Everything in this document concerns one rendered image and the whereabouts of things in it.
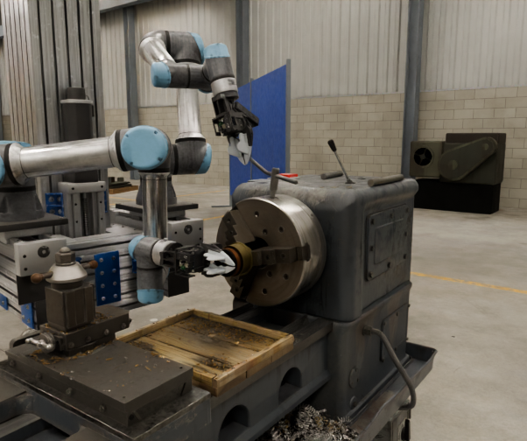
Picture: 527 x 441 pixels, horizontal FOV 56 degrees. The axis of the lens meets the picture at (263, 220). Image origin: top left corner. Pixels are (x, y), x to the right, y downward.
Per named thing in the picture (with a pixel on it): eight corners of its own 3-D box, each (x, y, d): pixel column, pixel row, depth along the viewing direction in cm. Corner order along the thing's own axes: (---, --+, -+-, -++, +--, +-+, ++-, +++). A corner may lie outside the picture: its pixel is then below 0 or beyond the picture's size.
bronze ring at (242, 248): (233, 238, 140) (210, 243, 132) (259, 241, 134) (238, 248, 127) (233, 269, 141) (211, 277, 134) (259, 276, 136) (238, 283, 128)
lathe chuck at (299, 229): (229, 281, 161) (239, 185, 154) (312, 312, 144) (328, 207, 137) (211, 287, 154) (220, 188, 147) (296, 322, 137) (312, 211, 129)
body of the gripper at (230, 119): (215, 138, 147) (206, 99, 147) (234, 138, 154) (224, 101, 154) (235, 130, 142) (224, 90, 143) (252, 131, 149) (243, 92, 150)
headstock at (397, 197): (311, 261, 220) (312, 172, 214) (418, 278, 193) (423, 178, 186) (224, 295, 173) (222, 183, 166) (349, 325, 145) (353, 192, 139)
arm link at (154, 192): (137, 127, 156) (141, 278, 164) (130, 126, 145) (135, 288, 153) (174, 128, 157) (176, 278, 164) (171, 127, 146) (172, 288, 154)
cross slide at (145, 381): (66, 338, 120) (64, 320, 120) (194, 389, 96) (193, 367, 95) (-4, 363, 107) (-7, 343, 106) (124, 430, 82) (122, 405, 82)
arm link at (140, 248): (147, 259, 151) (146, 232, 150) (172, 265, 145) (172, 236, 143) (126, 264, 145) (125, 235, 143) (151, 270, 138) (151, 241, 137)
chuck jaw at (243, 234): (252, 246, 146) (233, 212, 149) (263, 237, 144) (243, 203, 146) (228, 253, 138) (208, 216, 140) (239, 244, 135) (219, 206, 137)
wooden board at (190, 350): (193, 319, 149) (192, 306, 148) (294, 349, 128) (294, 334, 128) (108, 354, 125) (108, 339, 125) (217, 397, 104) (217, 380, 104)
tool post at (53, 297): (78, 315, 109) (75, 271, 107) (99, 322, 105) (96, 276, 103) (46, 325, 103) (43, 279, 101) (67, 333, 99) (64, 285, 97)
